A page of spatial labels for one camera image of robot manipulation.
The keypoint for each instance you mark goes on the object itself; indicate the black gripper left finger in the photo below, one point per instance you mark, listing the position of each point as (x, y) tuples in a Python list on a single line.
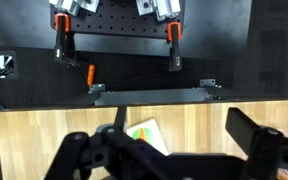
[(130, 148)]

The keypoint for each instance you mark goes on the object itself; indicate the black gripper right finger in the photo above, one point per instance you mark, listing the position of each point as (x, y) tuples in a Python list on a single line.
[(260, 146)]

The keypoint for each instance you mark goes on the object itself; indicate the white book green orange circle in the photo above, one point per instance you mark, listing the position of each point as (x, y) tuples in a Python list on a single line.
[(147, 133)]

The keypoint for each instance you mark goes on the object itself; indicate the floor outlet box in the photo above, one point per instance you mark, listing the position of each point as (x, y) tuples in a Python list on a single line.
[(0, 63)]

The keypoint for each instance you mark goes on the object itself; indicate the orange black bar clamp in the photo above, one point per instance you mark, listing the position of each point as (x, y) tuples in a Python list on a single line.
[(174, 50), (61, 36)]

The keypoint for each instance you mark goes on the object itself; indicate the black cart platform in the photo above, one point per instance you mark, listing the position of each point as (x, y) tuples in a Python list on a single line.
[(214, 26)]

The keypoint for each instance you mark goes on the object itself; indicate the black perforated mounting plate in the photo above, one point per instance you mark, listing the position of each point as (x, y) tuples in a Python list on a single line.
[(117, 20)]

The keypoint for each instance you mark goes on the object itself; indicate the aluminium extrusion profile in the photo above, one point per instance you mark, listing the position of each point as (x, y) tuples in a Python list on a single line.
[(80, 4), (160, 8)]

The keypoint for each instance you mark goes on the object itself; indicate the silver frame bracket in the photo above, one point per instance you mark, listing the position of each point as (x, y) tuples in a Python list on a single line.
[(96, 87), (208, 82)]

